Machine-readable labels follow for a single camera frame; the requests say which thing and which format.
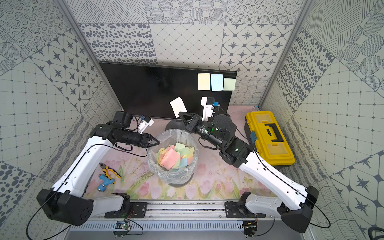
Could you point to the yellow black toolbox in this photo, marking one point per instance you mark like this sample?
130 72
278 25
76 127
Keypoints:
266 137

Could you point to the blue sticky note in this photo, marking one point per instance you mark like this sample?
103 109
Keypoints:
217 82

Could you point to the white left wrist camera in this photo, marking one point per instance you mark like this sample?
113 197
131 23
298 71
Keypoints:
145 122

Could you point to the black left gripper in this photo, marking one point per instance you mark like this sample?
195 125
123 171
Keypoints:
147 141

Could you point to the yellow sticky note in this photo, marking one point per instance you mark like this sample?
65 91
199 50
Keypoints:
204 82

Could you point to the orange-yellow sticky note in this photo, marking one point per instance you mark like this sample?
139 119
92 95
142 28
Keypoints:
178 106

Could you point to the pile of discarded sticky notes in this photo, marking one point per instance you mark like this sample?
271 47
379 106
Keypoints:
175 157

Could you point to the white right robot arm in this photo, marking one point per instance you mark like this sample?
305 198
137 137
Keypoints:
293 203

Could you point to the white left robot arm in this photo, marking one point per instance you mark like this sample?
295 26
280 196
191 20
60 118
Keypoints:
64 201

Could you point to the black monitor with grey stand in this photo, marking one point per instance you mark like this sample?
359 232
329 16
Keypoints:
148 90

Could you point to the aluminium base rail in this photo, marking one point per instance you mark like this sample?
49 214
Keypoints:
179 215

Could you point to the blue plastic tool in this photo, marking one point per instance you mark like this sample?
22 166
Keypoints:
106 182

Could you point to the mesh bin with plastic liner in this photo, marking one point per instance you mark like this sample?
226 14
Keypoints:
174 178

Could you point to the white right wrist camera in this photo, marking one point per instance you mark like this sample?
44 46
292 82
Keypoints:
209 105

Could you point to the right circuit board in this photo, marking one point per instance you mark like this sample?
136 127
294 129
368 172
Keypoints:
250 228

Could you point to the circuit board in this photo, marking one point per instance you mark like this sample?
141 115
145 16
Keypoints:
122 229
250 228

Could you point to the green sticky note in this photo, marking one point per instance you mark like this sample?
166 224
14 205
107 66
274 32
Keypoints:
229 84

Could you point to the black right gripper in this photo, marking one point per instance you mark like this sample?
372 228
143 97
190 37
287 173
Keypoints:
196 123

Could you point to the left circuit board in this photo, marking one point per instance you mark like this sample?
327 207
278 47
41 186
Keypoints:
122 229

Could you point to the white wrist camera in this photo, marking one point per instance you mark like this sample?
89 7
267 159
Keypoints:
209 105
145 122

